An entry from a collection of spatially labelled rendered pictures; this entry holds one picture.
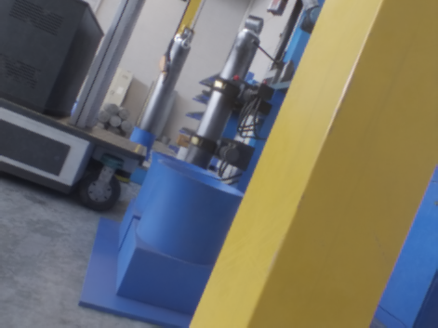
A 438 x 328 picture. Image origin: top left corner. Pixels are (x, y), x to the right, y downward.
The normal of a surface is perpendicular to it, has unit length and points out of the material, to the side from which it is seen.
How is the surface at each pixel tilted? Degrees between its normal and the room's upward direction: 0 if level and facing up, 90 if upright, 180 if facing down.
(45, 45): 90
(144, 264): 90
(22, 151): 90
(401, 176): 90
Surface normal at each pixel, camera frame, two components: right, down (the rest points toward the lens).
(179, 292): 0.26, 0.11
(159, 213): -0.49, -0.20
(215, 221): 0.54, 0.22
